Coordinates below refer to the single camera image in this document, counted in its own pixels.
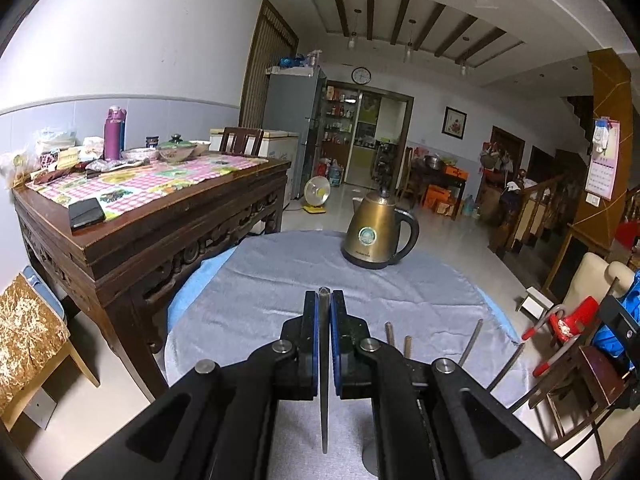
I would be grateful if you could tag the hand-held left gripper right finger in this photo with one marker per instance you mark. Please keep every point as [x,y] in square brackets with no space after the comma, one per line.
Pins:
[337,345]

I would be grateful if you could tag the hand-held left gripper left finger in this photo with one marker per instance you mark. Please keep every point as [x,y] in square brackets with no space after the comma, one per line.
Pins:
[310,345]

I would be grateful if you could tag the grey tablecloth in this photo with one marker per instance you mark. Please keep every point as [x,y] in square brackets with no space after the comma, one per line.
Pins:
[280,285]

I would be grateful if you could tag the bronze electric kettle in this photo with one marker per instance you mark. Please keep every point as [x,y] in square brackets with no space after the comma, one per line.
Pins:
[372,220]

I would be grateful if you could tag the light blue cloth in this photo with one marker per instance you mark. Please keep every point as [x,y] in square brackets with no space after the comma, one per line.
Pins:
[192,285]

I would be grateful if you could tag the small round heater fan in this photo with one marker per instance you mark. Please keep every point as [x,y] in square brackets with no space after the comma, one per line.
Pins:
[317,192]

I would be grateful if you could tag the large water jug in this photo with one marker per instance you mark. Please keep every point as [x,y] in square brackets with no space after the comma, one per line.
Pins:
[336,175]

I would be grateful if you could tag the orange boxes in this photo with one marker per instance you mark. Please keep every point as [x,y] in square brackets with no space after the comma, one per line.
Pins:
[440,195]

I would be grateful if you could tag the carved wooden sideboard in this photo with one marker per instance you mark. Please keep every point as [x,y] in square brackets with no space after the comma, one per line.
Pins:
[150,240]

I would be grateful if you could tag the white chest freezer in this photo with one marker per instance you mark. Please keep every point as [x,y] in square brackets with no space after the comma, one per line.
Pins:
[280,150]

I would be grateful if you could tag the small white stool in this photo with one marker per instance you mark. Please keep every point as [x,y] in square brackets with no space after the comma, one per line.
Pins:
[535,302]

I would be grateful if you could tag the wooden chair back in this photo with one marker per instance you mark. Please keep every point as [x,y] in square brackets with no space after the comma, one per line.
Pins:
[240,141]

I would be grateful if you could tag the pink checked table cover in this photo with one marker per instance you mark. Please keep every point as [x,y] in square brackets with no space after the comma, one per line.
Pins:
[165,175]

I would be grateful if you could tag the beige ceramic bowl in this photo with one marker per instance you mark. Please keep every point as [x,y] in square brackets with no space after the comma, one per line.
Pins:
[201,148]

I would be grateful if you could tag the grey refrigerator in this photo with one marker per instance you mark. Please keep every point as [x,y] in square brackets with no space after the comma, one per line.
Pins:
[290,110]

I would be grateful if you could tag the bowl with glass lid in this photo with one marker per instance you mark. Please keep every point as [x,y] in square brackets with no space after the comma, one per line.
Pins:
[176,150]

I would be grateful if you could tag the red plastic stool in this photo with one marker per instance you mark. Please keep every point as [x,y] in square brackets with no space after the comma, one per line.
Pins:
[575,317]

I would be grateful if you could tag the wooden stair railing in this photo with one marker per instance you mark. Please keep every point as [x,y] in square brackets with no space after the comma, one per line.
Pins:
[535,210]

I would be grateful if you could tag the pink patterned bowl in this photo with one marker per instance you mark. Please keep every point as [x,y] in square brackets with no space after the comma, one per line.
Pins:
[140,155]

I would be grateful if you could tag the black wallet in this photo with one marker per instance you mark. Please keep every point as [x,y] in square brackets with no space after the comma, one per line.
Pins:
[87,212]

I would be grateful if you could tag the dark wooden chair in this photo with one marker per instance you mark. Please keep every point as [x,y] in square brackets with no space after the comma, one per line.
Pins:
[597,370]

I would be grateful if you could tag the cream armchair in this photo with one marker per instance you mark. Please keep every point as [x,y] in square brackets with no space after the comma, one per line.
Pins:
[590,270]

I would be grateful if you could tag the gold covered stool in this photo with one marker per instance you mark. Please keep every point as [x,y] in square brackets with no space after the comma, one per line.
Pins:
[30,330]

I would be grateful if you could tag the purple water bottle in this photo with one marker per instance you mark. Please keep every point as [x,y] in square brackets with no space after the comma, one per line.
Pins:
[112,135]

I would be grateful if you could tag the blue jacket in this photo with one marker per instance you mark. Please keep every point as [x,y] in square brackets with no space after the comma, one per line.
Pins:
[635,290]

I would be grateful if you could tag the pile of food packets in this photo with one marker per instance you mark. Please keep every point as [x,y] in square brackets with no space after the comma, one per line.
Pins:
[60,155]

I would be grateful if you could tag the framed wall picture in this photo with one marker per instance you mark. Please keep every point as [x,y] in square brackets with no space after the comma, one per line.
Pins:
[454,122]

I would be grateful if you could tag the round wall clock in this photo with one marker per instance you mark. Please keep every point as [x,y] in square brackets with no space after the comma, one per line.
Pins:
[361,75]

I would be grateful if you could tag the pink wall calendar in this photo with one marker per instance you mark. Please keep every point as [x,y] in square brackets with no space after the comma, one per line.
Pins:
[602,170]

